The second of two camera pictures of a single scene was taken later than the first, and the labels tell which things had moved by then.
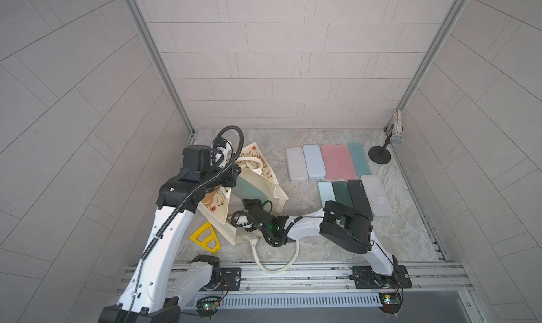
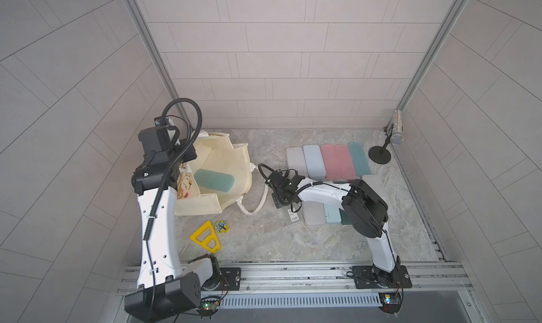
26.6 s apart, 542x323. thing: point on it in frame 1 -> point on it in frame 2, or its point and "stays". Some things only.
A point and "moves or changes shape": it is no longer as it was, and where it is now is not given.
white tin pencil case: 377,197 stays
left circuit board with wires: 207,306 stays
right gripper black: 250,202 -> 276,198
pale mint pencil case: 315,161 stays
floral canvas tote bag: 257,180 moves or changes shape
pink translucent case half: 332,168 stays
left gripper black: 231,175 -> 189,154
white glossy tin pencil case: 297,168 stays
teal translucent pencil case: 360,159 stays
